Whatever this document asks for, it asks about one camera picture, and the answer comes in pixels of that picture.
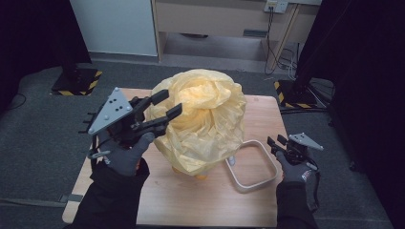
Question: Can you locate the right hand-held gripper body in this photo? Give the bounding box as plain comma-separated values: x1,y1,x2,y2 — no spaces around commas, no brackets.
276,132,325,167

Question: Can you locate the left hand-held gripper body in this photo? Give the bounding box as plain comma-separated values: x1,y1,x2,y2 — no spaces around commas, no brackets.
87,87,170,151

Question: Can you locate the yellow plastic trash bag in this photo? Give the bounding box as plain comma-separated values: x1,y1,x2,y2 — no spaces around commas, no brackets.
145,68,248,177

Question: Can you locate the white bin rim ring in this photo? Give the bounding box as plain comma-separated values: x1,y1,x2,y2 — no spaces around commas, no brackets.
224,139,279,195

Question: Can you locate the person's left hand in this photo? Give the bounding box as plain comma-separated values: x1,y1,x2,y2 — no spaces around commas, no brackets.
96,131,157,177

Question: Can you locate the black striped stand base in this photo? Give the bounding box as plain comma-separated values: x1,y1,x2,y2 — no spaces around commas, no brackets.
50,66,104,96
273,78,318,110

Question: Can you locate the white cabinet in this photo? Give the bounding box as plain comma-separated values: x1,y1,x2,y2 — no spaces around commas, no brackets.
69,0,159,58

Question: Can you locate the grey floor tape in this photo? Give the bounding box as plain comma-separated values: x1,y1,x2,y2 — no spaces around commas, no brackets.
57,193,84,204

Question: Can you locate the black curtain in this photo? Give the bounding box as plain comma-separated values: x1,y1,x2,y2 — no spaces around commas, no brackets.
0,0,93,113
295,0,405,229

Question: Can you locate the black strap of left gripper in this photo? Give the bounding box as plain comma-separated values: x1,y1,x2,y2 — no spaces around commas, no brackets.
86,134,112,175

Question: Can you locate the black strap of gripper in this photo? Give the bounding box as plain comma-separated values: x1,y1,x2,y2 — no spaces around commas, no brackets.
86,134,112,175
305,161,322,214

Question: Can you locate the black strap of right gripper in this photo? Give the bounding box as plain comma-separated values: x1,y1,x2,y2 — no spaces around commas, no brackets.
305,161,322,214

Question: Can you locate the bundle of white cables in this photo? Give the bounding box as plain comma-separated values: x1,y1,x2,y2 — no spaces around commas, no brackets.
276,47,300,81

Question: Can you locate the black power cable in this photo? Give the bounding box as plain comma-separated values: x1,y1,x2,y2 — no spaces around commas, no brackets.
263,6,279,76

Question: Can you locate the thin black floor cable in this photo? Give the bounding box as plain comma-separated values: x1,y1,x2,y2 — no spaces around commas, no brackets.
5,93,28,112

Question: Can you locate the white wall socket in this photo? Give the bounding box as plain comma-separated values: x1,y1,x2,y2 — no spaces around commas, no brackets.
263,0,289,14

